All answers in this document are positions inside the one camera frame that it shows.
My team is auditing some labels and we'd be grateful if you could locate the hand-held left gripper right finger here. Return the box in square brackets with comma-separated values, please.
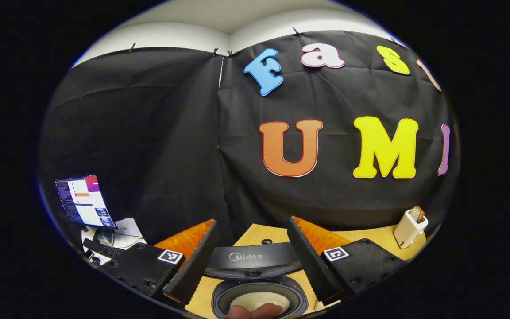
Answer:
[287, 216, 408, 306]

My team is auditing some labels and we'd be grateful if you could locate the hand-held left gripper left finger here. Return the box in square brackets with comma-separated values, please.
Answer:
[102, 218, 219, 305]

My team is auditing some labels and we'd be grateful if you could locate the black rice cooker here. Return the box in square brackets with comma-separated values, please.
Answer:
[204, 241, 309, 319]

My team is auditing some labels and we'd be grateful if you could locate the heap of white rice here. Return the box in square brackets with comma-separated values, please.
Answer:
[230, 292, 290, 313]

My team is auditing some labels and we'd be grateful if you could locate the white side desk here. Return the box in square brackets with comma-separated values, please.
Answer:
[80, 217, 147, 266]

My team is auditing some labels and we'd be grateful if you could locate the black keyboard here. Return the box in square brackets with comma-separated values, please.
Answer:
[82, 238, 125, 260]

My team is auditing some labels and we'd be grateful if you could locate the white toaster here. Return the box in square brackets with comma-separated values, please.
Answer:
[393, 208, 429, 249]

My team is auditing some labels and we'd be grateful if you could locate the black backdrop cloth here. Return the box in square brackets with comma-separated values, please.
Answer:
[38, 30, 461, 246]

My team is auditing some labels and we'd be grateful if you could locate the computer monitor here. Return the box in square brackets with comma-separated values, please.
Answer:
[54, 174, 117, 229]

